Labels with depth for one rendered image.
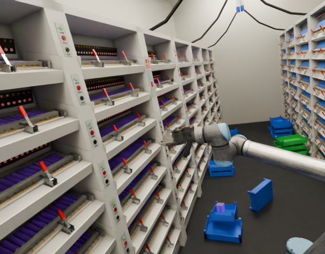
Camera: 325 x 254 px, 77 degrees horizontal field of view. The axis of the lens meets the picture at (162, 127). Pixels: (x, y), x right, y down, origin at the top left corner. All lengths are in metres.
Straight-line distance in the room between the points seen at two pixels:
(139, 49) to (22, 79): 0.87
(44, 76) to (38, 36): 0.19
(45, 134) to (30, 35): 0.40
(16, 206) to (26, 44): 0.60
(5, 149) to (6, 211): 0.18
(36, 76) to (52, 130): 0.18
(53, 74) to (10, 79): 0.15
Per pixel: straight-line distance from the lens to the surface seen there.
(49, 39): 0.92
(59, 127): 0.82
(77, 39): 1.31
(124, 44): 1.53
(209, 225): 2.16
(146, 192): 1.33
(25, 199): 0.79
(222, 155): 1.06
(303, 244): 1.46
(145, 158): 1.32
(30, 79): 0.80
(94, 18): 1.13
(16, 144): 0.73
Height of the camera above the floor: 1.40
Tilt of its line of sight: 13 degrees down
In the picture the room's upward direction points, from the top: 12 degrees counter-clockwise
